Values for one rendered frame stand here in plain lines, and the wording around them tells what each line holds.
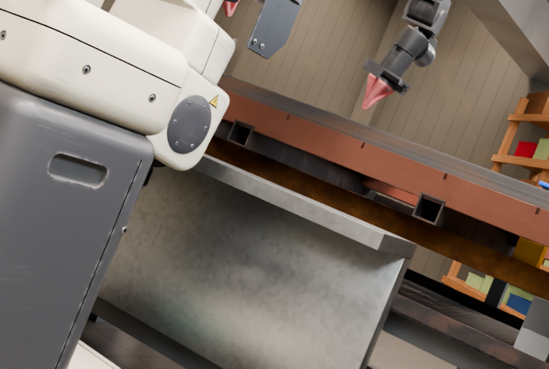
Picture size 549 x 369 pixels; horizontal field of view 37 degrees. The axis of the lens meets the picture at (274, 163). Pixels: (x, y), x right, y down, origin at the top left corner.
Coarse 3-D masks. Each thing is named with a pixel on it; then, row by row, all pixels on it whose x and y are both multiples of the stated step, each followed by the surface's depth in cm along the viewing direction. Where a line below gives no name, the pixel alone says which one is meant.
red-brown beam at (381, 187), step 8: (224, 120) 258; (344, 168) 237; (360, 176) 235; (368, 184) 233; (376, 184) 232; (384, 184) 231; (384, 192) 231; (392, 192) 230; (400, 192) 229; (400, 200) 228; (408, 200) 227; (416, 200) 226; (488, 224) 217; (504, 232) 214; (512, 240) 213; (544, 256) 209
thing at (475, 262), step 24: (216, 144) 194; (240, 168) 190; (264, 168) 188; (288, 168) 185; (312, 192) 181; (336, 192) 179; (360, 216) 175; (384, 216) 173; (408, 216) 171; (408, 240) 170; (432, 240) 168; (456, 240) 165; (480, 264) 162; (504, 264) 160; (528, 264) 159; (528, 288) 158
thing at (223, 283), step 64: (192, 192) 172; (128, 256) 176; (192, 256) 169; (256, 256) 163; (320, 256) 157; (384, 256) 151; (192, 320) 167; (256, 320) 160; (320, 320) 154; (384, 320) 152
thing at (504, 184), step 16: (224, 80) 184; (240, 80) 182; (256, 96) 179; (272, 96) 177; (288, 112) 175; (304, 112) 173; (320, 112) 172; (336, 128) 169; (352, 128) 168; (368, 128) 166; (384, 144) 164; (400, 144) 163; (416, 144) 161; (416, 160) 161; (432, 160) 159; (448, 160) 158; (464, 176) 156; (480, 176) 154; (496, 176) 153; (512, 192) 151; (528, 192) 150; (544, 192) 149; (544, 208) 148
